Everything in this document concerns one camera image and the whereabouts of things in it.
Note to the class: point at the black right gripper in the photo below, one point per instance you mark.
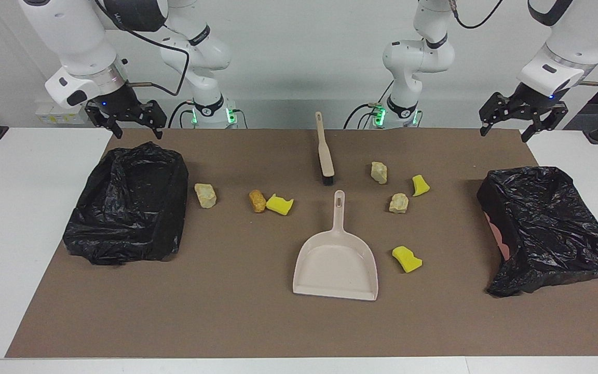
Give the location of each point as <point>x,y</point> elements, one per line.
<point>121,103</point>

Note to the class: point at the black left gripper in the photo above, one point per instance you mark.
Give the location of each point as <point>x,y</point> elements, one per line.
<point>531,101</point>

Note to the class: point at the orange brown sponge chunk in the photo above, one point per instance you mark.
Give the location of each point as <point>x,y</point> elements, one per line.
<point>257,201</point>

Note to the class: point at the small yellow sponge piece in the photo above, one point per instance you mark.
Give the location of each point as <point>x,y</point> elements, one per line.
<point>419,187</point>

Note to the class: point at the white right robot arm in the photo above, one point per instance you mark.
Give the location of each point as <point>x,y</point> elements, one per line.
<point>78,36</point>

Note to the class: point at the notched yellow sponge piece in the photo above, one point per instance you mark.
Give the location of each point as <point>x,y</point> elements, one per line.
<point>278,205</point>

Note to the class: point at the beige brown sponge chunk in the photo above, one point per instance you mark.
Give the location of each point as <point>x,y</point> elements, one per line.
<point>398,203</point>

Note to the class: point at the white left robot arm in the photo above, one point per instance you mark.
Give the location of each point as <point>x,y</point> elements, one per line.
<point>584,31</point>

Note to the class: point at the pale beige sponge chunk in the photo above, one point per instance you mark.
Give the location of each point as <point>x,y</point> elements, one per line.
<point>379,173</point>
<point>205,196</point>

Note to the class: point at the brown table mat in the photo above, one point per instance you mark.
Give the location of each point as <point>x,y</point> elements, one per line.
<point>299,322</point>

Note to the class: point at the black bag lined pink bin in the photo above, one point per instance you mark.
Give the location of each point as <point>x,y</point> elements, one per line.
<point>548,228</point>

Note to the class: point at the beige plastic dustpan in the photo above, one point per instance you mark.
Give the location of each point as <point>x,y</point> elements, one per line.
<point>335,265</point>

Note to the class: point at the large yellow sponge piece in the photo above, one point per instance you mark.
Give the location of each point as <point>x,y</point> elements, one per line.
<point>407,261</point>

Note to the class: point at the white wall socket box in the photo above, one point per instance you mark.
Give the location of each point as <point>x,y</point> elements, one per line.
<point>60,111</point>

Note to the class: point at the beige hand brush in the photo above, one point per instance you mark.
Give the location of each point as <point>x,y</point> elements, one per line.
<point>325,156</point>

